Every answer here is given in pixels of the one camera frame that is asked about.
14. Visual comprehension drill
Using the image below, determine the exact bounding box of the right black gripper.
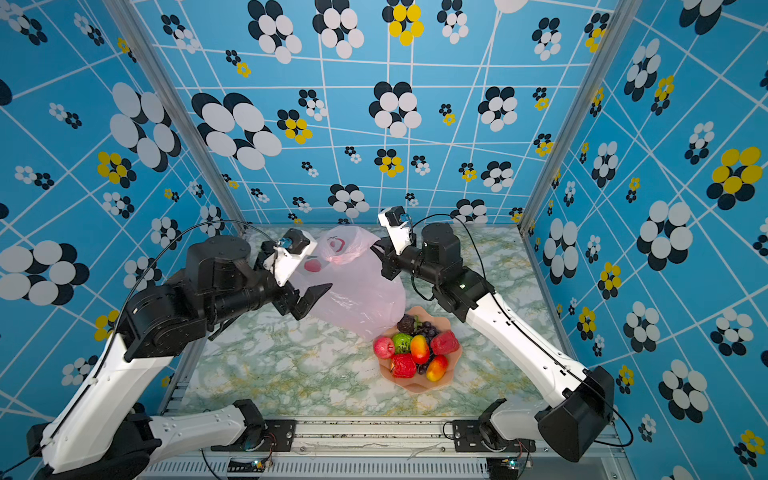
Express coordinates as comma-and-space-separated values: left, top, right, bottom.
371, 237, 447, 293

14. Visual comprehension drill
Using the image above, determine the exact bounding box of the pink plastic bag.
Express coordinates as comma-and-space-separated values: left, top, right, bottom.
290, 225, 406, 340

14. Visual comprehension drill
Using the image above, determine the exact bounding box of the red orange mango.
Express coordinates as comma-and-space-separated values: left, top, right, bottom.
410, 335, 431, 365

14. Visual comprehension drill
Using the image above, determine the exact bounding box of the red pomegranate fruit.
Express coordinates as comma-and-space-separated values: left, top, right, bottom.
430, 330, 461, 355

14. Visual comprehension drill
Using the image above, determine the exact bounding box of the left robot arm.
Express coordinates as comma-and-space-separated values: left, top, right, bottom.
27, 229, 327, 479

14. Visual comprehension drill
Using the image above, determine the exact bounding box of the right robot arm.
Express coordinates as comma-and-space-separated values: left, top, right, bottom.
372, 210, 615, 462

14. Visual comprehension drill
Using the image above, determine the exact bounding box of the dark mangosteen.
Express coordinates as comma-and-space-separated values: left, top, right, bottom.
397, 314, 421, 336

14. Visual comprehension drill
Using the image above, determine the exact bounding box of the purple grape bunch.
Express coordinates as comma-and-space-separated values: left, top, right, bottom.
414, 322, 440, 342

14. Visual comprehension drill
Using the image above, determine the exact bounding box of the green apple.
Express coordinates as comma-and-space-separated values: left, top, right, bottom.
392, 333, 413, 355

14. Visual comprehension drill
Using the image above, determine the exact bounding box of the pink red apple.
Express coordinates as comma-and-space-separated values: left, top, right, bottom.
373, 336, 396, 360

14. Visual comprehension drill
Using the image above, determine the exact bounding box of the red yellow peach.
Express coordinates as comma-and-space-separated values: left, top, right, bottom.
425, 355, 449, 383

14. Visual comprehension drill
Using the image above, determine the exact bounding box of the left green circuit board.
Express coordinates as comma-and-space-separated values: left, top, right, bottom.
227, 458, 273, 474

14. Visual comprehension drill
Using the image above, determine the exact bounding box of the green circuit board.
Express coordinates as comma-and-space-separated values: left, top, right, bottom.
227, 458, 273, 474
486, 458, 522, 480

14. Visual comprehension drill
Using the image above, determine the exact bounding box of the right green circuit board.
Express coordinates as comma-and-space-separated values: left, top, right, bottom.
486, 458, 522, 480

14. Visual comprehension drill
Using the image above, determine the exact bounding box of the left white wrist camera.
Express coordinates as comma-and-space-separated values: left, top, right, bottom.
263, 228, 317, 287

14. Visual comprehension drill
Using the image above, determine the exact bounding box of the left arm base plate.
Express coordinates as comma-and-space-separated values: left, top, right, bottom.
211, 419, 297, 453

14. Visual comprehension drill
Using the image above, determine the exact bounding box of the aluminium front rail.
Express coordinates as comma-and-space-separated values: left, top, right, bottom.
140, 417, 636, 479

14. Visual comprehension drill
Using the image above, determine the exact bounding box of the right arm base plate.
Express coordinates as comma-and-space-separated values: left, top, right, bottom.
451, 420, 537, 455

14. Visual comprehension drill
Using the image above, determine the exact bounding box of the right aluminium corner post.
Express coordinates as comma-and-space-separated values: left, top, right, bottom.
519, 0, 642, 230

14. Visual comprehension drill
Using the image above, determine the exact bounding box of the aluminium corner post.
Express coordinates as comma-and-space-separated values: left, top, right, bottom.
519, 0, 642, 230
104, 1, 245, 222

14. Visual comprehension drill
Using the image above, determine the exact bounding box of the left aluminium corner post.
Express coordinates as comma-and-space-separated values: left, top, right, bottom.
104, 1, 245, 222

